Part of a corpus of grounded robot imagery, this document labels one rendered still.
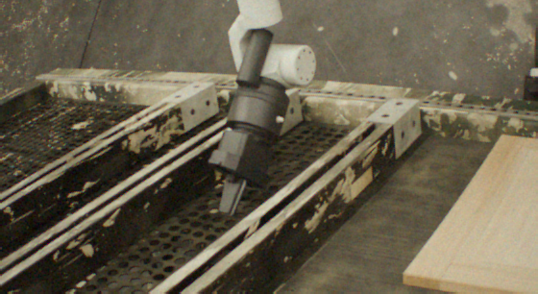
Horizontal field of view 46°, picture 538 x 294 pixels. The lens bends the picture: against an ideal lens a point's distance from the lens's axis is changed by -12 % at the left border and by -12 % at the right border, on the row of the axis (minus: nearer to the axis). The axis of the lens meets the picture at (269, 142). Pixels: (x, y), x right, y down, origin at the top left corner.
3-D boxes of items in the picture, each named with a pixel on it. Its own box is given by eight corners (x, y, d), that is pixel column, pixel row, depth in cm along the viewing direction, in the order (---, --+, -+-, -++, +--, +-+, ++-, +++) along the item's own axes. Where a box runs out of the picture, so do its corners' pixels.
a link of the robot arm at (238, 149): (235, 185, 120) (256, 119, 123) (283, 194, 115) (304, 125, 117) (192, 160, 110) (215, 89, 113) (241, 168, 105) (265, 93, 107)
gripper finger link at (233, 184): (218, 212, 112) (229, 176, 113) (233, 216, 110) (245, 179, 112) (212, 209, 111) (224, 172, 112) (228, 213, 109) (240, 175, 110)
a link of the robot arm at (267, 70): (250, 116, 121) (270, 57, 124) (305, 122, 115) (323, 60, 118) (213, 88, 112) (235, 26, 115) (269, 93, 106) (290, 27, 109)
